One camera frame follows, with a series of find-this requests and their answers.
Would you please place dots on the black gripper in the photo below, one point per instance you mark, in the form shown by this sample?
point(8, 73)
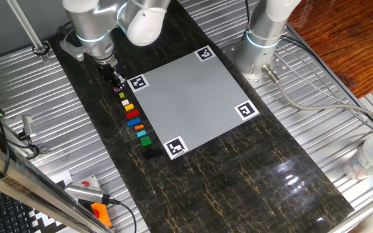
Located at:
point(107, 69)

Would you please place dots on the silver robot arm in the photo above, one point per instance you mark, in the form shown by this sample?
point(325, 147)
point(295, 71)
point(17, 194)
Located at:
point(89, 19)

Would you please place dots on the small lime Lego brick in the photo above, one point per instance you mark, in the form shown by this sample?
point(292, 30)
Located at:
point(122, 95)

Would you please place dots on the white Lego brick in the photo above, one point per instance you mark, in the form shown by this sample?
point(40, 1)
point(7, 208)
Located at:
point(125, 102)

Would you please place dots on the yellow Lego brick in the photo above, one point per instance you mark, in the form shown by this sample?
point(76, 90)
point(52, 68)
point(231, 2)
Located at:
point(129, 107)

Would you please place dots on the long red Lego brick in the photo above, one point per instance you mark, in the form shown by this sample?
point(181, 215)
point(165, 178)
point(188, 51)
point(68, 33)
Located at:
point(132, 114)

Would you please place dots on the long blue Lego brick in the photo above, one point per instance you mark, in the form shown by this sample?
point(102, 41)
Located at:
point(133, 122)

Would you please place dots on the narrow orange Lego brick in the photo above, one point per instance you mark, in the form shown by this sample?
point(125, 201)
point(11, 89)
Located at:
point(139, 127)

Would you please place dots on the light blue Lego brick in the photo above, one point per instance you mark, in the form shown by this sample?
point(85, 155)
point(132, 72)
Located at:
point(141, 133)

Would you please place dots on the square green Lego plate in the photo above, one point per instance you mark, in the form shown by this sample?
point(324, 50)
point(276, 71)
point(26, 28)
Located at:
point(145, 140)

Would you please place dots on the grey Lego baseplate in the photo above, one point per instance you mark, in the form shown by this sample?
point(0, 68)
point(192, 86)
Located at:
point(189, 97)

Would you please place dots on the black Lego plate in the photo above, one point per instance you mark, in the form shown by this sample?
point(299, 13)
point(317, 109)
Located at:
point(152, 153)

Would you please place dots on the black white marker tag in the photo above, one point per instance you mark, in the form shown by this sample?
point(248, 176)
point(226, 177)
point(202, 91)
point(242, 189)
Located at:
point(205, 53)
point(175, 147)
point(138, 83)
point(246, 110)

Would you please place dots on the white box with red button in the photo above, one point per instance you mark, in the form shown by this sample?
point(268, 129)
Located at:
point(89, 181)

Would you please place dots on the metal pole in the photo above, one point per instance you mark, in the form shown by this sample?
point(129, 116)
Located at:
point(26, 24)

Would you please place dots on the orange emergency stop box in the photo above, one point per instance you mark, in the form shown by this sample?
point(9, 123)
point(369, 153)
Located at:
point(102, 213)

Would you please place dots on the black marble pattern mat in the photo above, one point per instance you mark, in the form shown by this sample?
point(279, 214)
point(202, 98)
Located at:
point(222, 194)

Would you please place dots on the large black white marker board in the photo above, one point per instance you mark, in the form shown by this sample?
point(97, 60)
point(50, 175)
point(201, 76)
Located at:
point(49, 225)

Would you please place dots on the black keyboard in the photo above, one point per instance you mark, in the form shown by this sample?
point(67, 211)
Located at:
point(2, 213)

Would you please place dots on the silver depth camera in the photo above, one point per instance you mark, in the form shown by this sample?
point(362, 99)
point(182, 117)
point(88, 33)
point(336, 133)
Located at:
point(28, 126)
point(86, 193)

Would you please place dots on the metal camera mount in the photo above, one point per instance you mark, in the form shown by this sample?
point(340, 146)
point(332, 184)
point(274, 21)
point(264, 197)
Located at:
point(32, 150)

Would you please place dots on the metal frame bar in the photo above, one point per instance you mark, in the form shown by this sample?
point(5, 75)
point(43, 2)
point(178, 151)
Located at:
point(18, 176)

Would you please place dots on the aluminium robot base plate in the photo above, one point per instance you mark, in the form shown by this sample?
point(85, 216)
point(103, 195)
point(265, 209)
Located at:
point(259, 81)

